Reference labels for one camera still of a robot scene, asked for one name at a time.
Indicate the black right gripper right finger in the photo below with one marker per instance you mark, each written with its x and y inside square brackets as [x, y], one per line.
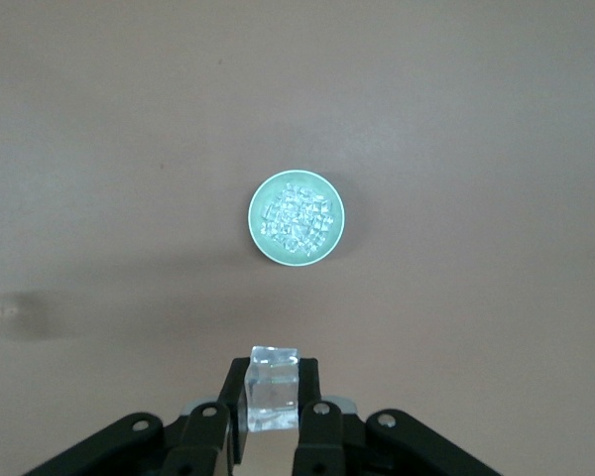
[327, 436]

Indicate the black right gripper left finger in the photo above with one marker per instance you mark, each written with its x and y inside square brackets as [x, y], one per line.
[198, 436]

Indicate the large clear ice cube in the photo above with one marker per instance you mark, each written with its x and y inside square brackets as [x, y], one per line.
[273, 392]

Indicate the pile of clear ice cubes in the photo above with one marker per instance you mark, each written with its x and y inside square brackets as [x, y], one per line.
[297, 218]

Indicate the green ceramic bowl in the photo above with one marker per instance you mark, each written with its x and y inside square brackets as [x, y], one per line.
[258, 233]

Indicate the brown table cover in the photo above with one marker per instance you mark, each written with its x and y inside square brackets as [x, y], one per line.
[451, 124]

